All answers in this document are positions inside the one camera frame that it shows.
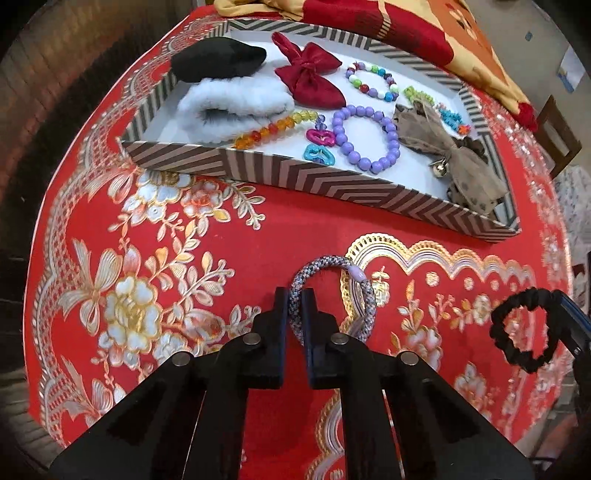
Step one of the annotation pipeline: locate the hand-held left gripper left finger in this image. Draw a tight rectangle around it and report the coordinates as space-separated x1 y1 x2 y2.
48 286 289 480

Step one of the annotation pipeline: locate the grey braided rope bracelet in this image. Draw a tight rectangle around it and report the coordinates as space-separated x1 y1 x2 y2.
287 256 377 346

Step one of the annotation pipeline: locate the brown leopard print bow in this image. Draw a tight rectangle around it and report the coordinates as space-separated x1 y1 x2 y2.
392 100 509 215

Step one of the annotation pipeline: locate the multicoloured bead bracelet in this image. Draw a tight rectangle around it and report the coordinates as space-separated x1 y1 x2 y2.
345 61 399 103

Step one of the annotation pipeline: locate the purple bead bracelet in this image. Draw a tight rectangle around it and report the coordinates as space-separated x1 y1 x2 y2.
331 104 400 175

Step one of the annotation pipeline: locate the orange yellow crystal bracelet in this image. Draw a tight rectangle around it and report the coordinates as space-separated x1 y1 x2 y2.
233 110 320 151

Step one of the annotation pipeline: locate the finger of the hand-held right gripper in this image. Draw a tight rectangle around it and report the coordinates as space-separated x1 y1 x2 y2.
551 290 591 358

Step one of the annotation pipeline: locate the black fluffy hair band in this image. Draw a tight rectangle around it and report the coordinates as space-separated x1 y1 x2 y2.
172 37 267 85

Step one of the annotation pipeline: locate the red and yellow printed blanket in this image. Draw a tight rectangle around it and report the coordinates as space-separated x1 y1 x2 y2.
212 0 540 132

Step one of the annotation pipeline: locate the blue heart charm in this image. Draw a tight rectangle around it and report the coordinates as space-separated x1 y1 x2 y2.
303 143 337 162

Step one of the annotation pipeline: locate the green bead bracelet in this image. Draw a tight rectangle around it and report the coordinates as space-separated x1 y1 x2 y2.
403 84 437 106

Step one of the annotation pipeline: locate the red satin bow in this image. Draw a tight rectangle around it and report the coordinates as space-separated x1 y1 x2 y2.
271 31 347 110

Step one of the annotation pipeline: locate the teal star bead bracelet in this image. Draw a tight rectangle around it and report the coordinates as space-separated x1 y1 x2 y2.
434 102 472 136

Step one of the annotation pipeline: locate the black scrunchie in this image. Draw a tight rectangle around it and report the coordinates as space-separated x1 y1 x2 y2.
490 287 566 374

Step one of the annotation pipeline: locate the wooden chair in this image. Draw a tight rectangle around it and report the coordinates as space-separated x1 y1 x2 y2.
536 95 583 181

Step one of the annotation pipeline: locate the white fluffy hair band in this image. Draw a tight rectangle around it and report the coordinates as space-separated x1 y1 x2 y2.
177 76 296 141

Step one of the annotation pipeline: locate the pink heart charm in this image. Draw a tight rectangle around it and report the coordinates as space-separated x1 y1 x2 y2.
305 127 337 145

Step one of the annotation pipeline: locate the striped cardboard tray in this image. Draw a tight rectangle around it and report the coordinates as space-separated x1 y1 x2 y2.
119 18 522 244

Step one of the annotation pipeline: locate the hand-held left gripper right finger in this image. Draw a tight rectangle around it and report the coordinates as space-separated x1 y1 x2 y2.
302 287 536 480

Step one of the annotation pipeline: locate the red floral bed sheet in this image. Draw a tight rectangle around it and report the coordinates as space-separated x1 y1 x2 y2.
25 0 583 480

